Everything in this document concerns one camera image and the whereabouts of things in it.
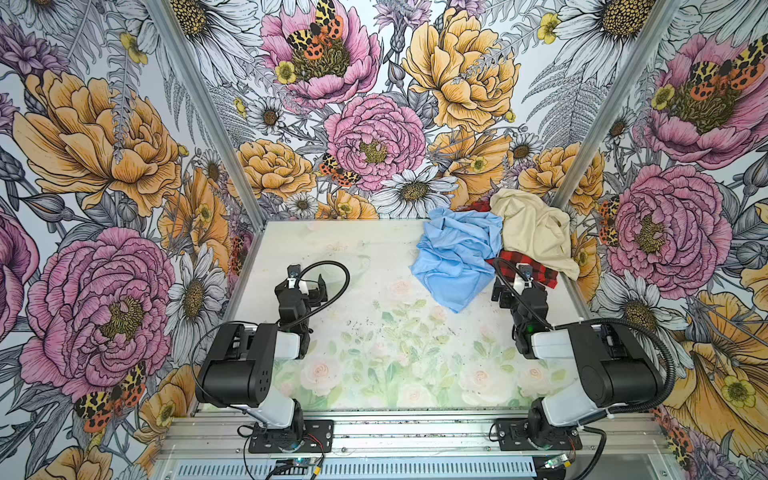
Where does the left aluminium corner post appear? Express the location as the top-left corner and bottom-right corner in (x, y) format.
(147, 1), (266, 234)

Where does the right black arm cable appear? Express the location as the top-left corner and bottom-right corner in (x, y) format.
(494, 259), (677, 480)

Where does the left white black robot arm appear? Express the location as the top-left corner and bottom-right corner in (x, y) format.
(195, 265), (328, 453)

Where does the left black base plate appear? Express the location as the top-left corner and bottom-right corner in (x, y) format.
(246, 420), (335, 454)

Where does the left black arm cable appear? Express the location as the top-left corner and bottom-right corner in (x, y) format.
(190, 260), (352, 409)

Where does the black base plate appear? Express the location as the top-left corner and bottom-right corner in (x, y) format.
(489, 418), (583, 451)
(246, 420), (335, 454)

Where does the left green circuit board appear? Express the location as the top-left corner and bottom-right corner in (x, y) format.
(273, 457), (321, 476)

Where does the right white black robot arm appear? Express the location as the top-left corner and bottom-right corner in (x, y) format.
(489, 257), (676, 451)

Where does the light blue cloth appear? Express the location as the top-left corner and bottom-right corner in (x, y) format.
(410, 208), (503, 313)

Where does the aluminium front frame rail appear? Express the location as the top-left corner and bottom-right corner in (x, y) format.
(158, 409), (669, 460)

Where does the red black plaid cloth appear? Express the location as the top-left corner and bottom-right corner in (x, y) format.
(461, 200), (559, 289)

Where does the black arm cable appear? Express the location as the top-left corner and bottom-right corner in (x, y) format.
(494, 259), (677, 480)
(190, 260), (352, 409)

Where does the right green circuit board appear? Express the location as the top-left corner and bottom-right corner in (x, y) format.
(541, 453), (571, 470)

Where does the aluminium corner post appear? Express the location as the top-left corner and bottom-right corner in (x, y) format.
(550, 0), (680, 209)
(147, 1), (266, 234)

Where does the green circuit board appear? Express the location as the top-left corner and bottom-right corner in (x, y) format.
(273, 457), (321, 476)
(541, 453), (571, 470)

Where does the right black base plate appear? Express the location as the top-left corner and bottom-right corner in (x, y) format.
(489, 418), (583, 451)

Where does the beige cloth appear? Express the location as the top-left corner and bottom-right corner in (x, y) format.
(490, 189), (580, 280)

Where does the right aluminium corner post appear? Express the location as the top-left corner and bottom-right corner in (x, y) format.
(550, 0), (680, 209)

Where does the white slotted cable duct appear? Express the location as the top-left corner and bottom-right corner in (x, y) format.
(165, 456), (536, 479)

